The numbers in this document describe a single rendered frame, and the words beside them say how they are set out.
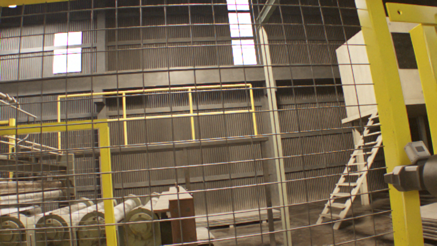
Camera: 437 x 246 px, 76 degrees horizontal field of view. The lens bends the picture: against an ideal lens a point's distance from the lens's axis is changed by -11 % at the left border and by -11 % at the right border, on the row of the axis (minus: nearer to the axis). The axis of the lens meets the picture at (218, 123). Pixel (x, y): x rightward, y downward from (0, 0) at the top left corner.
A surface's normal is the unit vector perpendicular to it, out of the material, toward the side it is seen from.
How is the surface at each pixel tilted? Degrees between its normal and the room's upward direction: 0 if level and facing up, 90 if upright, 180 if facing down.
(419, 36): 90
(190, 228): 90
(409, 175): 90
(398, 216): 90
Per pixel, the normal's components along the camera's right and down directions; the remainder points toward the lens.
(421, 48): -0.98, 0.07
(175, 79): 0.14, -0.17
